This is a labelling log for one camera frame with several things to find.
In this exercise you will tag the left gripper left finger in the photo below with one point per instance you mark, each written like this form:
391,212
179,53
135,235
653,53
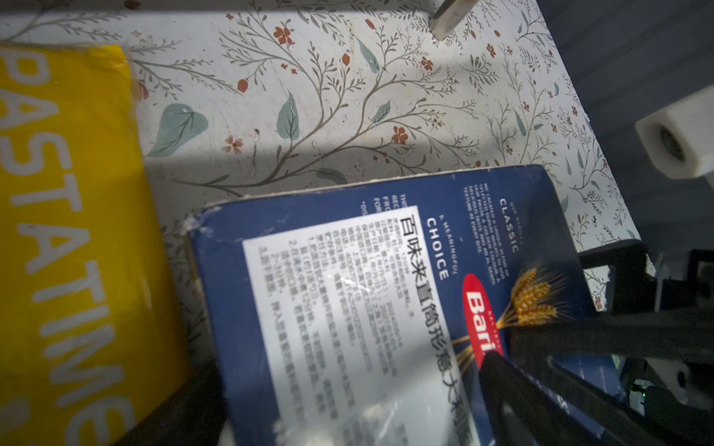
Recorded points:
194,415

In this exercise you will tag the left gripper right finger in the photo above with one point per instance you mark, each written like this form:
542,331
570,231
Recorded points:
520,413

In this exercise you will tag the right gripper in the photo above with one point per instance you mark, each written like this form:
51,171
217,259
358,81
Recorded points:
664,328

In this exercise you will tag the yellow Pasta Time bag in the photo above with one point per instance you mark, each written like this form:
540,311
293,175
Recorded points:
91,334

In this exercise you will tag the dark blue Barilla box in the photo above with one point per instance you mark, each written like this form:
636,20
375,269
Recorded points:
360,315

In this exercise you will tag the white two-tier shelf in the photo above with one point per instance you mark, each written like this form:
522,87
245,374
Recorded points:
448,16

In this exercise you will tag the floral table mat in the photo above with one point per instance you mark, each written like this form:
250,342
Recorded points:
242,98

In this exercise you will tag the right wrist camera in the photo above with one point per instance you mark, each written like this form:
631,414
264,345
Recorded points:
678,138

